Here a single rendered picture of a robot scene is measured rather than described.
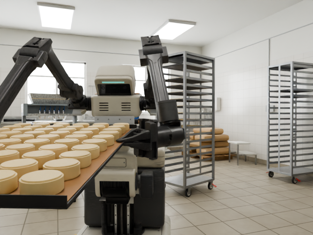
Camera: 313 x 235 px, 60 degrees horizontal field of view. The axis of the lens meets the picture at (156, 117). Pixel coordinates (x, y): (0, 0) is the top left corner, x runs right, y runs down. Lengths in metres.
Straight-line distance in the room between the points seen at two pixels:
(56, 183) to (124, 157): 1.21
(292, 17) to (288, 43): 0.44
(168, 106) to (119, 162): 0.86
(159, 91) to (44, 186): 0.63
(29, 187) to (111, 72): 1.21
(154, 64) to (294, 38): 4.76
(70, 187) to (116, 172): 1.17
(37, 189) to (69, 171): 0.07
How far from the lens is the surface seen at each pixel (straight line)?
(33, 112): 4.01
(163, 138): 0.70
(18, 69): 1.13
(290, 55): 5.62
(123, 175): 1.52
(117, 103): 1.52
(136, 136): 0.65
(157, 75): 0.96
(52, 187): 0.34
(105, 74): 1.50
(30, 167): 0.42
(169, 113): 0.74
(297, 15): 5.69
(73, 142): 0.57
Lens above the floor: 1.05
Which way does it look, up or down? 1 degrees down
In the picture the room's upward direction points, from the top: straight up
